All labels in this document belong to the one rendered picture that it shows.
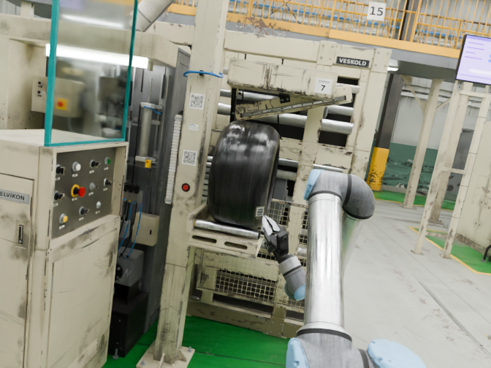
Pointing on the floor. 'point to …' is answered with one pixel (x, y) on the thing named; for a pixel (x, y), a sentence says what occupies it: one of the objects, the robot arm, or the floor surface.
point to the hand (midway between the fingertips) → (265, 217)
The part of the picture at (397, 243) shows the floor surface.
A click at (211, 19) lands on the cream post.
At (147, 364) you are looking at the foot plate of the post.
